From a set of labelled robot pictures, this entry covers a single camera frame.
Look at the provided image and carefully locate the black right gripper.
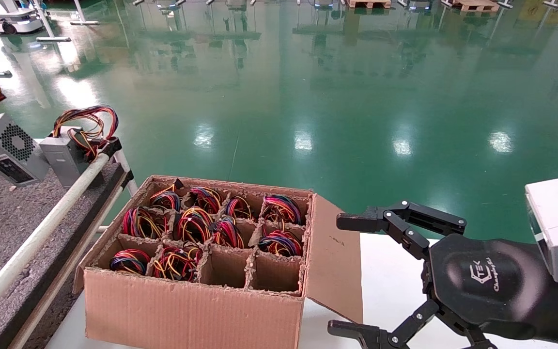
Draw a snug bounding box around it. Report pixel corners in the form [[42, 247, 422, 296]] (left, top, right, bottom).
[[327, 201, 558, 349]]

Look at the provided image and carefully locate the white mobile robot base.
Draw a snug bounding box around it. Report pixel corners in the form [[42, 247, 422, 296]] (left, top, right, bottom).
[[0, 0, 46, 35]]

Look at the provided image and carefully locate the cardboard cell divider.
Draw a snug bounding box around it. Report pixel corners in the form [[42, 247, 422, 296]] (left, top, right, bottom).
[[93, 182, 311, 297]]

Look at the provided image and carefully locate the brown cardboard box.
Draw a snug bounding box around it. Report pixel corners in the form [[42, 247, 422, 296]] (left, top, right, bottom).
[[73, 175, 363, 349]]

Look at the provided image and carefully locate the wooden pallet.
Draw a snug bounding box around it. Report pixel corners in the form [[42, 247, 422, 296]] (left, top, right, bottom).
[[346, 0, 392, 9], [453, 0, 500, 13]]

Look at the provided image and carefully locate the black pipe clamp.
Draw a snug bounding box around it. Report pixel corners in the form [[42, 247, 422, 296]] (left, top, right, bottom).
[[96, 137, 123, 159]]

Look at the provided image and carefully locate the metal stand with flat foot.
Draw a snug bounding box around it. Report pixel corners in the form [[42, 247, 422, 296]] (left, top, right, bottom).
[[31, 0, 72, 43], [70, 0, 100, 26]]

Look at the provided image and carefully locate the short white frame pipe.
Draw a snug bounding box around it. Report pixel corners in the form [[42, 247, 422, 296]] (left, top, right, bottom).
[[113, 150, 138, 195]]

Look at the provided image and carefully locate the dark conveyor side rail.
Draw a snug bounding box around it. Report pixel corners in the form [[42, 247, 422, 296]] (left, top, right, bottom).
[[0, 167, 134, 349]]

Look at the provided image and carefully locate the long white conveyor rail pipe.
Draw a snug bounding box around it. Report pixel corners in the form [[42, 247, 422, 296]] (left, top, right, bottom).
[[0, 151, 115, 336]]

